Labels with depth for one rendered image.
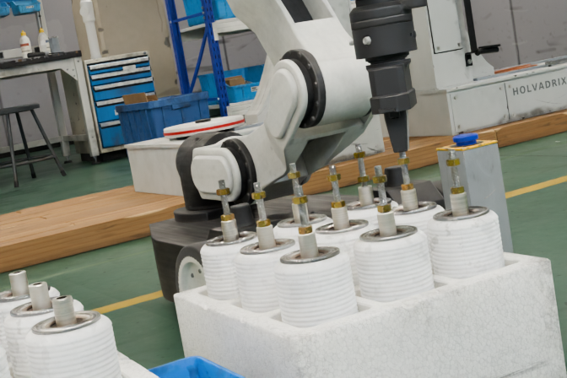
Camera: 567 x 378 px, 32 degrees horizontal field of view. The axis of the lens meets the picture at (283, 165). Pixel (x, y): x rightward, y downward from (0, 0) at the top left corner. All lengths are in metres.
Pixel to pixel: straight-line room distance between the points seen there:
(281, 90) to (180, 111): 4.17
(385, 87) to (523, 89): 2.87
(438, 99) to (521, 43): 4.41
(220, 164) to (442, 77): 2.13
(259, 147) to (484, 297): 0.80
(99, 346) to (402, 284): 0.39
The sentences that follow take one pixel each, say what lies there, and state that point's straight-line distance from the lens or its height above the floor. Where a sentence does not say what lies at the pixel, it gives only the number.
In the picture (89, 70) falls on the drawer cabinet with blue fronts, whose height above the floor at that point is 0.62.
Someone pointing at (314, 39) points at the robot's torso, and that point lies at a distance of 1.80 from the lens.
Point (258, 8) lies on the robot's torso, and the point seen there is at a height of 0.59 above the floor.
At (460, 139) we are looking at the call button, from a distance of 1.60.
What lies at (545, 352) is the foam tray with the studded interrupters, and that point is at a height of 0.06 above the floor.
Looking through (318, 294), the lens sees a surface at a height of 0.21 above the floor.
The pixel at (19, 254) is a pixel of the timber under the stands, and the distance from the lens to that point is 3.16.
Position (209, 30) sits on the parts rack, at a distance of 6.39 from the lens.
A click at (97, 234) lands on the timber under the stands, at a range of 3.23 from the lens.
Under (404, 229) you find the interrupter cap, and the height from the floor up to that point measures 0.25.
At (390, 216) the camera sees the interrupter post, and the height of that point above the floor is 0.28.
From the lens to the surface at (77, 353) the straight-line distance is 1.10.
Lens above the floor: 0.50
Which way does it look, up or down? 6 degrees down
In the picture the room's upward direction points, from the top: 10 degrees counter-clockwise
